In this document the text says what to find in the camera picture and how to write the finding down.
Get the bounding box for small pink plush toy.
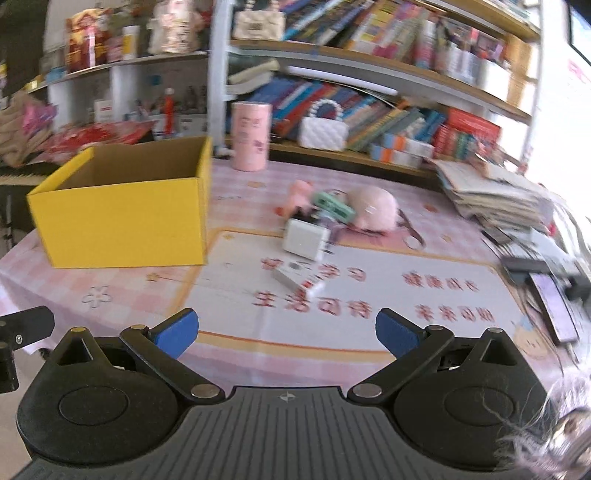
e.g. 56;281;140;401
276;179;315;219

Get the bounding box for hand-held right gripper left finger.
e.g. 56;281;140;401
46;308;225;408

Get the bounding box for piano keyboard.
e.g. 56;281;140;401
0;163;64;187

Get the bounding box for row of colourful books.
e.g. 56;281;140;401
259;76;505;163
281;0;542;89

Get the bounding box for red bottle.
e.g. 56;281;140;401
161;87;178;136

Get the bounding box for large pink plush pig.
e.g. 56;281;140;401
347;186;400;232

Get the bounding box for pale floral gift bag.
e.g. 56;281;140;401
147;0;205;55

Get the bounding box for grey fluffy fur trim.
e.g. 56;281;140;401
495;368;591;480

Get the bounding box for red gold snack packet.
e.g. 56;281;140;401
64;6;110;73

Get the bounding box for white shelf unit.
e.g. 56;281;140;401
41;46;214;141

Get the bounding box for pink printed packet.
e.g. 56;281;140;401
22;103;57;140

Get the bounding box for white light bar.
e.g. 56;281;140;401
285;66;399;97

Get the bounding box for red paper decorations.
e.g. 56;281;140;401
43;120;156;156

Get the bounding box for white foam cube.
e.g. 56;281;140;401
281;217;330;262

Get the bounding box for brown crumpled cloth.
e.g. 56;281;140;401
0;89;59;169

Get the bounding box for stack of worn booklets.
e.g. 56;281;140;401
433;158;558;232

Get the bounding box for white plastic bottle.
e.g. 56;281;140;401
120;24;141;62

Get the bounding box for white box red label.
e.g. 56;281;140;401
93;98;115;124

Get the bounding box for wooden bookshelf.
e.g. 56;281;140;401
208;0;548;183

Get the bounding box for smartphone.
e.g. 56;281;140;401
529;271;581;344

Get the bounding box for white quilted pearl-handle handbag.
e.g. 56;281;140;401
297;98;350;153

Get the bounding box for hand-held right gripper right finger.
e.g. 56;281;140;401
347;308;536;408

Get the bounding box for beige quilted handbag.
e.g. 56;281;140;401
232;0;287;41

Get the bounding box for stacked pale books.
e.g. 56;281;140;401
228;59;281;94

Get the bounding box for white red small box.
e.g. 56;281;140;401
271;260;327;297

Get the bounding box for blue-green toy mixer truck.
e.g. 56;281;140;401
310;189;357;226

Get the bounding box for orange blue white box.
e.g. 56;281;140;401
368;143;424;169
380;132;435;158

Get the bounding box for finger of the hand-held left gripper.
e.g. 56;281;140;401
0;342;20;395
0;305;55;357

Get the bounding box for dark metal scissors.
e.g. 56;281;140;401
398;209;426;251

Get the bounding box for yellow cardboard box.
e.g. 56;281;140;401
26;136;213;269

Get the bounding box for pink cylindrical canister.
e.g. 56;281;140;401
230;100;273;172

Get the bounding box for black flat device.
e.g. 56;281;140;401
500;255;551;283

